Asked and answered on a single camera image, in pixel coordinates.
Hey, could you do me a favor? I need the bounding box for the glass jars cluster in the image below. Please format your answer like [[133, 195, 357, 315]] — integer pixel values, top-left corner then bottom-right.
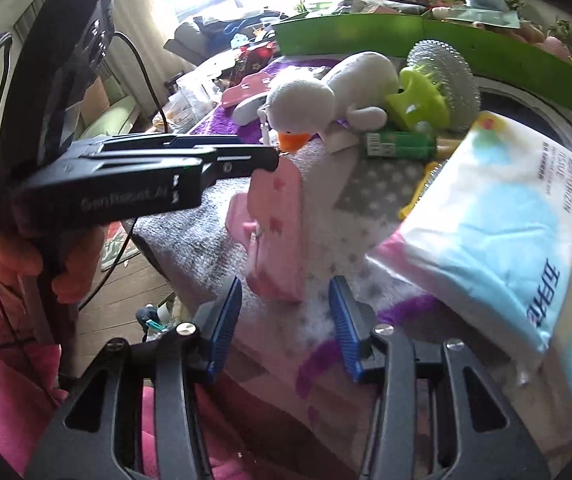
[[152, 70, 222, 133]]

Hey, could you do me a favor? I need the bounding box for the right green storage box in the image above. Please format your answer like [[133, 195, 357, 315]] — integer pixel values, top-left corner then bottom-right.
[[423, 20, 572, 110]]

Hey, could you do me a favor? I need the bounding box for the silver steel wool scrubber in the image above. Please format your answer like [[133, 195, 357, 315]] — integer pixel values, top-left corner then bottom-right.
[[406, 39, 480, 132]]

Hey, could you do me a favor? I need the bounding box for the grey sofa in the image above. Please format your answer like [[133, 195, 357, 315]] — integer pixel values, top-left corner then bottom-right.
[[164, 18, 216, 66]]

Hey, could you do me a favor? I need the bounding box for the left green storage box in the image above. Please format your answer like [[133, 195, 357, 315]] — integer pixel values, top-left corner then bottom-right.
[[274, 13, 424, 58]]

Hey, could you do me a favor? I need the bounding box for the white grey garlic press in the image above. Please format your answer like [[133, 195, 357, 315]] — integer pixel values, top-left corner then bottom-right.
[[232, 92, 269, 126]]

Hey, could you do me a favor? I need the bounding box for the yellow scrubber sponge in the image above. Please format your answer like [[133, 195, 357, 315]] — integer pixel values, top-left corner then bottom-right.
[[398, 160, 446, 221]]

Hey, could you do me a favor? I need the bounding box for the red patterned bag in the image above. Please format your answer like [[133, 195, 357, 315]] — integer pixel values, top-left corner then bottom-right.
[[230, 41, 280, 86]]

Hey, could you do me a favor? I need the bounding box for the black camera cable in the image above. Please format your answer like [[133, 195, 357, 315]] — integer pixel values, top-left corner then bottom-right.
[[0, 29, 172, 351]]

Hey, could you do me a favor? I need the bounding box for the left hand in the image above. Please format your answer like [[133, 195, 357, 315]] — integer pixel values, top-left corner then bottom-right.
[[0, 226, 107, 304]]

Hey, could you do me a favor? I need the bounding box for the grey green face mask pack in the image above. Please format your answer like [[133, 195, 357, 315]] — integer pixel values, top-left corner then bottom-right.
[[446, 6, 520, 29]]

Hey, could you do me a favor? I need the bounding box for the green medicine bottle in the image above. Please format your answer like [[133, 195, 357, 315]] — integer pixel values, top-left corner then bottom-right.
[[362, 130, 462, 160]]

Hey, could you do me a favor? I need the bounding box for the blue fluffy headband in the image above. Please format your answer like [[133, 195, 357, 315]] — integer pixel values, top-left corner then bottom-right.
[[465, 0, 510, 12]]

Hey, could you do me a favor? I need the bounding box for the large tissue pack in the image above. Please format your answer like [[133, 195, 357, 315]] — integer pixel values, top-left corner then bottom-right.
[[368, 112, 572, 370]]

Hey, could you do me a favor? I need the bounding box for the green storage box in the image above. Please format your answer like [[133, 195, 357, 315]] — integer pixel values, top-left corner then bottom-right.
[[274, 13, 424, 58], [423, 20, 572, 110]]

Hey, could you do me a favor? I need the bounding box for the pink plastic clip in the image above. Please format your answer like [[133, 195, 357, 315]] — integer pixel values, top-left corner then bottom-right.
[[225, 156, 304, 302], [220, 72, 272, 108]]

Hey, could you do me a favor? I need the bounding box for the purple grey rug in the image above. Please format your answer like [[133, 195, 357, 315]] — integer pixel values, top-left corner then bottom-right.
[[134, 77, 572, 471]]

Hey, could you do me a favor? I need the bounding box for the white plush bunny toy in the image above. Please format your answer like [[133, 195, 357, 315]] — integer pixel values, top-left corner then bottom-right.
[[260, 51, 400, 153]]

